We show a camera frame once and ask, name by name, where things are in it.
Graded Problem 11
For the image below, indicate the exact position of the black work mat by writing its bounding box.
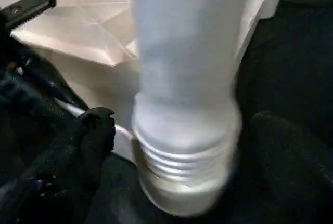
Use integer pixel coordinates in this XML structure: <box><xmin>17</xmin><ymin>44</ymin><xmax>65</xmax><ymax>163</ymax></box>
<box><xmin>83</xmin><ymin>0</ymin><xmax>333</xmax><ymax>224</ymax></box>

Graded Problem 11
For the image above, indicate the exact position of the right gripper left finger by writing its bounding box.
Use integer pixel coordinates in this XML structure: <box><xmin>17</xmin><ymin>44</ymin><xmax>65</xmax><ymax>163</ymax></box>
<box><xmin>0</xmin><ymin>107</ymin><xmax>116</xmax><ymax>224</ymax></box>

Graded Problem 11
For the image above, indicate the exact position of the white plastic table top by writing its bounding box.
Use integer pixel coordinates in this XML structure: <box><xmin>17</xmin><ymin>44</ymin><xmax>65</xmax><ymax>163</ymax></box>
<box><xmin>0</xmin><ymin>0</ymin><xmax>284</xmax><ymax>162</ymax></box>

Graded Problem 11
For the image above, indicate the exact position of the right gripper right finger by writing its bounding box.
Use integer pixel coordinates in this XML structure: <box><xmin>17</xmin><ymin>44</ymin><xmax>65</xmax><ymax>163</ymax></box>
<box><xmin>229</xmin><ymin>111</ymin><xmax>333</xmax><ymax>224</ymax></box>

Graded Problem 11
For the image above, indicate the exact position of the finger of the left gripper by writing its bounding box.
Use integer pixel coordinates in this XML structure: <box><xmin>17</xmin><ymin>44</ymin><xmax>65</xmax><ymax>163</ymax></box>
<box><xmin>0</xmin><ymin>0</ymin><xmax>57</xmax><ymax>30</ymax></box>
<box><xmin>0</xmin><ymin>32</ymin><xmax>89</xmax><ymax>115</ymax></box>

